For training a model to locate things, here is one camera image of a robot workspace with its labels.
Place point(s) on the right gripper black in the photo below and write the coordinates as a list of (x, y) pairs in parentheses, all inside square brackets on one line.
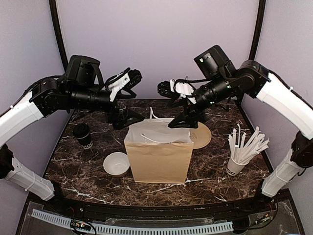
[(190, 111)]

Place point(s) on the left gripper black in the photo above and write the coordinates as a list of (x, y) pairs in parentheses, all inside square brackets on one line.
[(120, 122)]

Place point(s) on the brown paper bag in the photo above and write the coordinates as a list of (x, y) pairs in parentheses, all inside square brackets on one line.
[(157, 153)]

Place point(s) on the black paper coffee cup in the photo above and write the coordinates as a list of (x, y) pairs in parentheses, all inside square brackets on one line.
[(86, 142)]

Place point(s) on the black plastic cup lid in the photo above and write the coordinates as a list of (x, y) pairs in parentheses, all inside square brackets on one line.
[(81, 130)]

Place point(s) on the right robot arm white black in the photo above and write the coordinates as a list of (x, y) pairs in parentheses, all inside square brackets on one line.
[(258, 82)]

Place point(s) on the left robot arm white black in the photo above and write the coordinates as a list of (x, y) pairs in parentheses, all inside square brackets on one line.
[(80, 87)]

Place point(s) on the beige round plate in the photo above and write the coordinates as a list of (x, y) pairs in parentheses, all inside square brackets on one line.
[(200, 136)]

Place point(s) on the white wrapped straw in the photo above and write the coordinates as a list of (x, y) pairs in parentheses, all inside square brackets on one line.
[(258, 145), (237, 131), (234, 146), (249, 144), (241, 146)]

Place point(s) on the white ceramic bowl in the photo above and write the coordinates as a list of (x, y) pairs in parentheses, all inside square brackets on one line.
[(116, 164)]

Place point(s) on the white paper cup holder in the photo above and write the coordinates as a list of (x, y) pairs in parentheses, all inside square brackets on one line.
[(234, 168)]

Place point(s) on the small green circuit board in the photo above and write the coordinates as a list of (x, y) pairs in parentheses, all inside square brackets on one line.
[(79, 225)]

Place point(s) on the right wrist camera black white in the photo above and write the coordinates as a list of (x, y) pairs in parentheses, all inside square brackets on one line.
[(180, 92)]

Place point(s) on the black front rail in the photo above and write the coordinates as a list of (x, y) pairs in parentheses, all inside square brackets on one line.
[(239, 210)]

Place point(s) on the white slotted cable duct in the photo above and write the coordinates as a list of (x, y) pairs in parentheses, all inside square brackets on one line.
[(103, 229)]

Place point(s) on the right black frame post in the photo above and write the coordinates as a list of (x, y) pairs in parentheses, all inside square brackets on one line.
[(257, 30)]

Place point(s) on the black frame post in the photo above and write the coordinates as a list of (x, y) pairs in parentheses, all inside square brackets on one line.
[(58, 33), (257, 30)]

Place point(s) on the left black frame post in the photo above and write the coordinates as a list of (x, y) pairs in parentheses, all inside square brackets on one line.
[(58, 33)]

